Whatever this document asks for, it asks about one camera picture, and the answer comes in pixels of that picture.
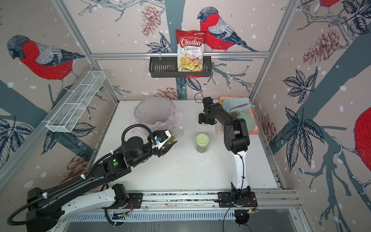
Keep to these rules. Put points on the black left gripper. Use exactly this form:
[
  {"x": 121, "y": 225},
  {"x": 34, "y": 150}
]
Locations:
[{"x": 163, "y": 151}]

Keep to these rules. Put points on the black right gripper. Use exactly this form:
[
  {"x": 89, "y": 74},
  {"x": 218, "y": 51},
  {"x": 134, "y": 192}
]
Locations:
[{"x": 201, "y": 121}]

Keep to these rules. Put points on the short clear mung bean jar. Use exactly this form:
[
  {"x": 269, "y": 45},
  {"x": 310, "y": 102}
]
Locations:
[{"x": 177, "y": 132}]

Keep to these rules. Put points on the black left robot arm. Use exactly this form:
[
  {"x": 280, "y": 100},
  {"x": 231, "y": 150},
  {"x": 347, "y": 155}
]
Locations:
[{"x": 45, "y": 208}]

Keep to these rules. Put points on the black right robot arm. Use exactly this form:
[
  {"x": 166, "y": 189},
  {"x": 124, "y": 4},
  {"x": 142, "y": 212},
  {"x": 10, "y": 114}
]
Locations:
[{"x": 236, "y": 141}]

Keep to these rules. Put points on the green lid mung bean jar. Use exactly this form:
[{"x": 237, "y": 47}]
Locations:
[{"x": 202, "y": 142}]

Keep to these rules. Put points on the teal folded cloth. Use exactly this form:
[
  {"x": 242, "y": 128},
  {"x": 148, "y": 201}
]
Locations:
[{"x": 237, "y": 104}]

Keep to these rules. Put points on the clear plastic bin liner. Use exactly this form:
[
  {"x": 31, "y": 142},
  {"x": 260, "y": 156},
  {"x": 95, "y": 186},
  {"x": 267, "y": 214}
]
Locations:
[{"x": 139, "y": 121}]

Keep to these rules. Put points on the white mesh trash bin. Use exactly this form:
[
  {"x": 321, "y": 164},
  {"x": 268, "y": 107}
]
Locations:
[{"x": 153, "y": 113}]

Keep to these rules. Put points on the teal oval plate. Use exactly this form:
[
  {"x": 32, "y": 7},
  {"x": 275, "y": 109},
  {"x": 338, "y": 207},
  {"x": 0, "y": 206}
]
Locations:
[{"x": 250, "y": 123}]

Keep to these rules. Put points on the pink serving tray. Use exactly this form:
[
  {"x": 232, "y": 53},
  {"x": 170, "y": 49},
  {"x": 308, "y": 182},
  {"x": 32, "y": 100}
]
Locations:
[{"x": 237, "y": 114}]

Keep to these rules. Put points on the Chuba cassava chips bag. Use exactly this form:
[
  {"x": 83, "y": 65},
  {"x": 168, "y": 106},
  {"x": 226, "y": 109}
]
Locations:
[{"x": 190, "y": 50}]

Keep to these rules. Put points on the dark grey wall shelf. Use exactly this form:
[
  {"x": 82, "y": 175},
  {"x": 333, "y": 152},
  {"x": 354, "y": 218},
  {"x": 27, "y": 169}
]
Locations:
[{"x": 166, "y": 67}]

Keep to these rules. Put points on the white wire mesh shelf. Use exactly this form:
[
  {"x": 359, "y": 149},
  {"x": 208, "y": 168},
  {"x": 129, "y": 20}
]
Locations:
[{"x": 77, "y": 101}]

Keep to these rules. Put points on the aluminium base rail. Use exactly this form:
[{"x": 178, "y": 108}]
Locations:
[{"x": 207, "y": 199}]

